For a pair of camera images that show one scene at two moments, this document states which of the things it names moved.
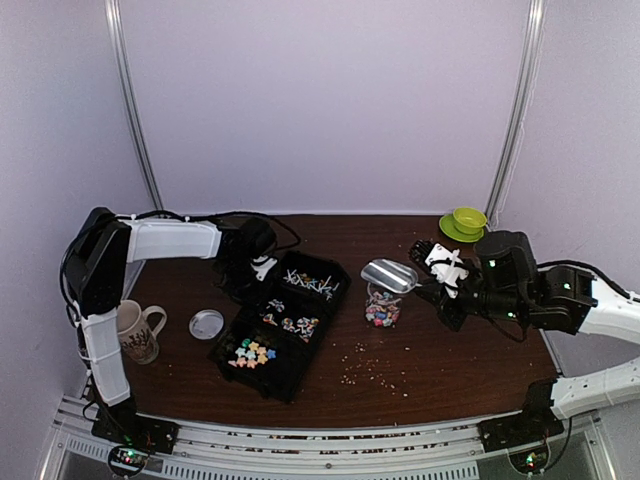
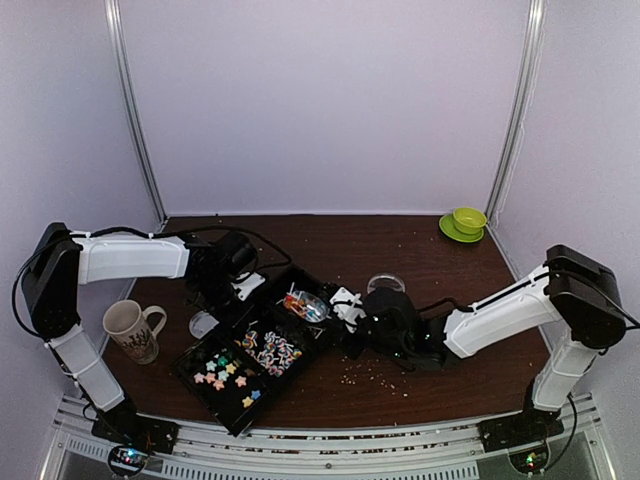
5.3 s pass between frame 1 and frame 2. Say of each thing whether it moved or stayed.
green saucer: stayed
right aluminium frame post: stayed
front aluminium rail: stayed
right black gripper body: moved
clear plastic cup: moved
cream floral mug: stayed
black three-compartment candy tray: moved
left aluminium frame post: stayed
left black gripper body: moved
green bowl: stayed
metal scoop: moved
